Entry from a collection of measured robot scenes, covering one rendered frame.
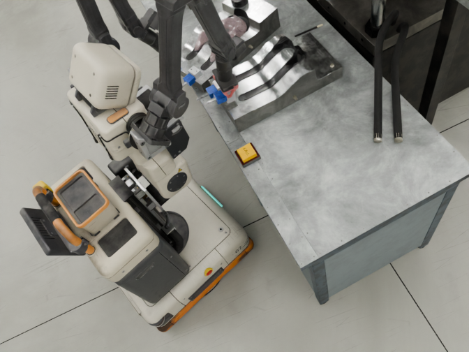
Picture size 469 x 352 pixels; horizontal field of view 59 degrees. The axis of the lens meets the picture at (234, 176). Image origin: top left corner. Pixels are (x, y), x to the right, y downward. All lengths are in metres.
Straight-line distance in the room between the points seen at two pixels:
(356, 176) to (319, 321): 0.90
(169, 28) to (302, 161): 0.76
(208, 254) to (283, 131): 0.76
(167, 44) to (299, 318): 1.54
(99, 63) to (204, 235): 1.11
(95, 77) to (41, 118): 2.25
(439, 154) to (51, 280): 2.22
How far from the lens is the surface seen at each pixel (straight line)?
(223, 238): 2.12
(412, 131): 1.71
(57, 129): 3.42
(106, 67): 1.34
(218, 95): 1.67
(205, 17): 1.26
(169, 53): 1.19
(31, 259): 2.97
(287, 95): 1.74
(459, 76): 2.75
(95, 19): 1.60
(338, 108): 1.77
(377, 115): 1.68
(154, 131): 1.34
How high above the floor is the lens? 2.20
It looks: 58 degrees down
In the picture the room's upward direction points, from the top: 25 degrees counter-clockwise
